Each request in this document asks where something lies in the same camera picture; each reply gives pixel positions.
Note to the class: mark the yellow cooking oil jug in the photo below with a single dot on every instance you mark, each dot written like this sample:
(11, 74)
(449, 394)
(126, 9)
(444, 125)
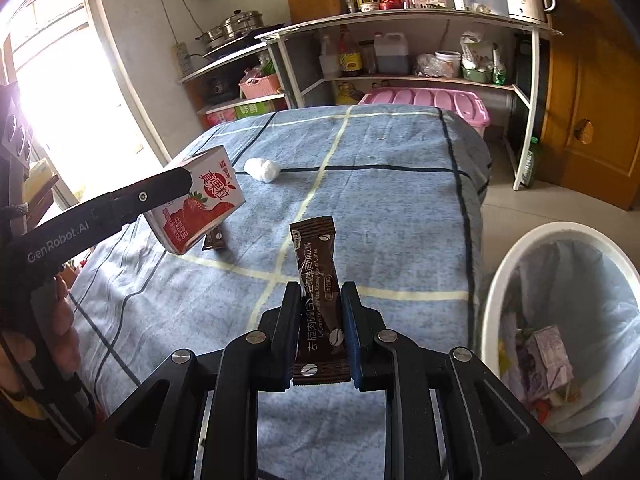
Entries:
(346, 93)

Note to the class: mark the white power strip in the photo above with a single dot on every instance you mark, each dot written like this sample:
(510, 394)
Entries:
(182, 59)

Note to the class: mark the yellow label oil bottle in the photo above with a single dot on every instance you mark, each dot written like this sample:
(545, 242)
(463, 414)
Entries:
(350, 57)

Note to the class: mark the white food bag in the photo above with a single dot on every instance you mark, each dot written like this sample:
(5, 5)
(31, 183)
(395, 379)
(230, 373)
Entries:
(475, 47)

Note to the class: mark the white tissue ball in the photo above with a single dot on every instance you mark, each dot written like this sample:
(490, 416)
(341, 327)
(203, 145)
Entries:
(262, 170)

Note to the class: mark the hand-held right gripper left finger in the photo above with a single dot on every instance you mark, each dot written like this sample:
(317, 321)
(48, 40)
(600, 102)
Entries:
(285, 335)

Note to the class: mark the white metal shelf rack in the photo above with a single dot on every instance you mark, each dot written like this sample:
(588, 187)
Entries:
(400, 16)

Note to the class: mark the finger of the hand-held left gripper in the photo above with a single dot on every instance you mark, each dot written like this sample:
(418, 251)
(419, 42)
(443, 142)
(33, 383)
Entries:
(150, 192)

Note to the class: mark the wooden door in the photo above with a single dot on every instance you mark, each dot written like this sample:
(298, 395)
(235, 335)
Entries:
(595, 85)

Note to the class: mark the white plastic tub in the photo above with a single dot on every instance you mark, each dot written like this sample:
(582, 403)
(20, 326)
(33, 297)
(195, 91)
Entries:
(447, 62)

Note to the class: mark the white plastic bottle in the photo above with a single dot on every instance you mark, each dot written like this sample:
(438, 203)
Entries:
(329, 60)

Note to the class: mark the small torn brown sachet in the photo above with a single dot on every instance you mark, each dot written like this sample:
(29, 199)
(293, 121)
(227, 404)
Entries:
(214, 241)

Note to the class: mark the green bowl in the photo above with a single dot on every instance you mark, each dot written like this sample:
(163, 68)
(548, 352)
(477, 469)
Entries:
(476, 75)

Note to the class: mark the strawberry milk carton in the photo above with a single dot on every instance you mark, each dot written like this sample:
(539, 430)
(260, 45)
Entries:
(200, 200)

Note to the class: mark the blue plaid blanket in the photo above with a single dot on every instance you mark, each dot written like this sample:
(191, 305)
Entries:
(380, 200)

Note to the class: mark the dark liquid plastic jug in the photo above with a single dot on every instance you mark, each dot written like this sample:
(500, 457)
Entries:
(392, 55)

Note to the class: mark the green and white bottle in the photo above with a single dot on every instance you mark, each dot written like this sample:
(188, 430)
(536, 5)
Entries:
(499, 67)

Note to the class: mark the red plastic piece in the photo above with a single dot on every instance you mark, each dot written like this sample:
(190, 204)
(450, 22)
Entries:
(542, 408)

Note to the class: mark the pink lid storage box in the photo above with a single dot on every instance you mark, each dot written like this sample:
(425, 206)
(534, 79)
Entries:
(425, 102)

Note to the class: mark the person's left hand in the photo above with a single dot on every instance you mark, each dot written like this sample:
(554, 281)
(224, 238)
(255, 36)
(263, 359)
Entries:
(65, 330)

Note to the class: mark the green detergent bottle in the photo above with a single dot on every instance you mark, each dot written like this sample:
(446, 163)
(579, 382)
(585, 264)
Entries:
(530, 165)

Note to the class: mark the clear plastic bag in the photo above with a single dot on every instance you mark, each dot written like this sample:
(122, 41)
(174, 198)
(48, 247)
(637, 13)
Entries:
(427, 66)

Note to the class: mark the white plastic trash bin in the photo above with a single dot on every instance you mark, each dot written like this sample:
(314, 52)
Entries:
(492, 280)

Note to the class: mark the stainless steel steamer pot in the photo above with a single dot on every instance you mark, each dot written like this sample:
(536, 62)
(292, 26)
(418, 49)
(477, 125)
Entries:
(235, 27)

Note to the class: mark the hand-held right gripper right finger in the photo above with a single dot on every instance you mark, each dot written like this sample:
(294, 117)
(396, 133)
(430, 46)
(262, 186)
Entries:
(352, 345)

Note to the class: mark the translucent bin liner bag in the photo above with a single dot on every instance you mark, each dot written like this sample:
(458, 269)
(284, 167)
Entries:
(600, 310)

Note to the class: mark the black induction cooker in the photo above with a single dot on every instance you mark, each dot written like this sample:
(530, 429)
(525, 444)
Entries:
(235, 49)

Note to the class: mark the brown coffee sachet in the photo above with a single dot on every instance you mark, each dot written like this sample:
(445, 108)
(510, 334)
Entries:
(315, 270)

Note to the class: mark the purple drink carton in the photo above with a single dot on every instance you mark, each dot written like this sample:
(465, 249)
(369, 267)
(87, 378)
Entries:
(550, 360)

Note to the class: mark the pink plastic basket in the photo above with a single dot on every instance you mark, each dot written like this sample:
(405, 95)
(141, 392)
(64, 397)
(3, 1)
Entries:
(260, 87)

